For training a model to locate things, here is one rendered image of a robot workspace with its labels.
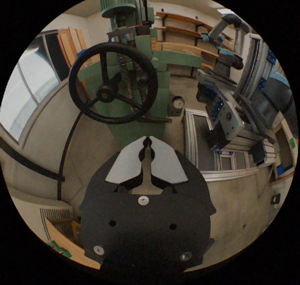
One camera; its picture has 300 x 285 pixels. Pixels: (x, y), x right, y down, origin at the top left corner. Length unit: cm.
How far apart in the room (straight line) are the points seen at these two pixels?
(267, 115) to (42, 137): 190
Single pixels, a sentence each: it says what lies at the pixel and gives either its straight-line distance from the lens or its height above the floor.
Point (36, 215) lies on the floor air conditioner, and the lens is 129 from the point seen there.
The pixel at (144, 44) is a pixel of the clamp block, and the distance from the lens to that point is 30.
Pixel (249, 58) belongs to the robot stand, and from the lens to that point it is 73.
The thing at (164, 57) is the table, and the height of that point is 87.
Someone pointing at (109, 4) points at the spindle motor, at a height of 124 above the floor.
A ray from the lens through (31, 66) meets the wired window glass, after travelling 184.
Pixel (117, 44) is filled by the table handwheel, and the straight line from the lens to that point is 22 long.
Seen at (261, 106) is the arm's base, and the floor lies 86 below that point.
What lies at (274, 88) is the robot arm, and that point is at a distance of 45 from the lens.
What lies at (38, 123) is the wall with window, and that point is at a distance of 151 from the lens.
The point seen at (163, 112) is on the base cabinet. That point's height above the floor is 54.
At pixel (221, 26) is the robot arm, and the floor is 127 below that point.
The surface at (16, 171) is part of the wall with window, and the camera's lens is 143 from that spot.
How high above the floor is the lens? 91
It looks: 58 degrees down
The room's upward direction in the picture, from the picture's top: 7 degrees counter-clockwise
